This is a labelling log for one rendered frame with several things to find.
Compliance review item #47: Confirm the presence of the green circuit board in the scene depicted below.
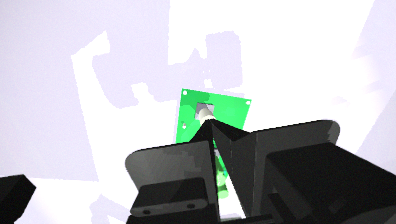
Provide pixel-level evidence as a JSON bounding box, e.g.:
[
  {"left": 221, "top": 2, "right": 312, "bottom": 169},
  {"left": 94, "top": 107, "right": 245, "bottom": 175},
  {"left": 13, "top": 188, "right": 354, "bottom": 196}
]
[{"left": 175, "top": 88, "right": 252, "bottom": 200}]

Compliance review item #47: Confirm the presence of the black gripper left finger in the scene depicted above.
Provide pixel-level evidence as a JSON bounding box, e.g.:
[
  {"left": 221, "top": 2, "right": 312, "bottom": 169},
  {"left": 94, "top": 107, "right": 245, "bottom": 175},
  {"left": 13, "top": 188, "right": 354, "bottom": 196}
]
[{"left": 124, "top": 119, "right": 221, "bottom": 222}]

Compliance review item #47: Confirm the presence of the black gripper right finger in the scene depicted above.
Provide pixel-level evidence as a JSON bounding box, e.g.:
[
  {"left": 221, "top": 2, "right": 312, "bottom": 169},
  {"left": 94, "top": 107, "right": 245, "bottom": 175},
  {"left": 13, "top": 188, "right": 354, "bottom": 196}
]
[{"left": 210, "top": 118, "right": 340, "bottom": 218}]

